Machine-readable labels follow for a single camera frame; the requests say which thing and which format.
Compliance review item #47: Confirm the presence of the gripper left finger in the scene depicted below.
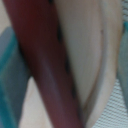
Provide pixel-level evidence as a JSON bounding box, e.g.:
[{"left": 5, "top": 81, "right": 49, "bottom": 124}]
[{"left": 0, "top": 27, "right": 30, "bottom": 128}]

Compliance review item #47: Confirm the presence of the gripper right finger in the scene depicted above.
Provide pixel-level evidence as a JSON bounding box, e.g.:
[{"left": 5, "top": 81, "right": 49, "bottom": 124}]
[{"left": 118, "top": 22, "right": 128, "bottom": 112}]

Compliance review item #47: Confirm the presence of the red toy sausage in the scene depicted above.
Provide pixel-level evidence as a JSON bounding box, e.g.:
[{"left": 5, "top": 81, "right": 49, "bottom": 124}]
[{"left": 3, "top": 0, "right": 84, "bottom": 128}]

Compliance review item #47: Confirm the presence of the tan round plate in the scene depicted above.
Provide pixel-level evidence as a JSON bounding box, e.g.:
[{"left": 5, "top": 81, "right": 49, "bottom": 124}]
[{"left": 0, "top": 0, "right": 128, "bottom": 128}]

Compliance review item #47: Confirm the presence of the beige woven placemat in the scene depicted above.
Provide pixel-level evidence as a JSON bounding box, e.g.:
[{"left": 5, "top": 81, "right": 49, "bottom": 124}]
[{"left": 92, "top": 80, "right": 128, "bottom": 128}]

